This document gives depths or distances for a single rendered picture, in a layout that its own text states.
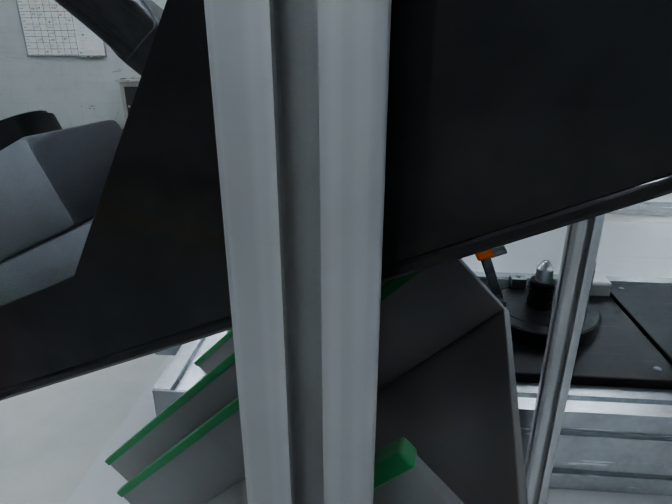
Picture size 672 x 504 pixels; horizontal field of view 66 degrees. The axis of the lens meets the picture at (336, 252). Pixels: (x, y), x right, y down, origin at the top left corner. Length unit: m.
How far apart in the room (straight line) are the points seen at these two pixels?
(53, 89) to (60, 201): 9.36
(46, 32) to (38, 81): 0.75
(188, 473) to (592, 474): 0.43
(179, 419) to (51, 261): 0.20
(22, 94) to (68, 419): 9.13
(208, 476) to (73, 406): 0.44
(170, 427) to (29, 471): 0.35
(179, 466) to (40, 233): 0.21
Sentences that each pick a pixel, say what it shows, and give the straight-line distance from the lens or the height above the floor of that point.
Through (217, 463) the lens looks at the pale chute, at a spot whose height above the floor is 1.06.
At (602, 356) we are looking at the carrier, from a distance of 0.66.
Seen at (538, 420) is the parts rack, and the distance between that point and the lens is 0.52.
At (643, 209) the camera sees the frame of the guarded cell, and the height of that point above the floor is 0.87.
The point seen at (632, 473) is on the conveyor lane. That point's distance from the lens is 0.66.
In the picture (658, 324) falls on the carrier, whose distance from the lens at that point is 0.76.
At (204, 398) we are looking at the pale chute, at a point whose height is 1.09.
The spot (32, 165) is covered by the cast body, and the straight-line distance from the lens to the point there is 0.18.
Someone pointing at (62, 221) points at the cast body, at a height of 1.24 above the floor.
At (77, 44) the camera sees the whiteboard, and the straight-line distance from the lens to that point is 9.30.
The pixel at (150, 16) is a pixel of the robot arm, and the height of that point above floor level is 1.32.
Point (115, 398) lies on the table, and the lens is 0.77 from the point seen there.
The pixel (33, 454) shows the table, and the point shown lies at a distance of 0.72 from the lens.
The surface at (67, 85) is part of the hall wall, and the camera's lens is 9.44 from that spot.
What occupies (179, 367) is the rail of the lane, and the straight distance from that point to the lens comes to 0.61.
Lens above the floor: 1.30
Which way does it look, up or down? 22 degrees down
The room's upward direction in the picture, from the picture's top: straight up
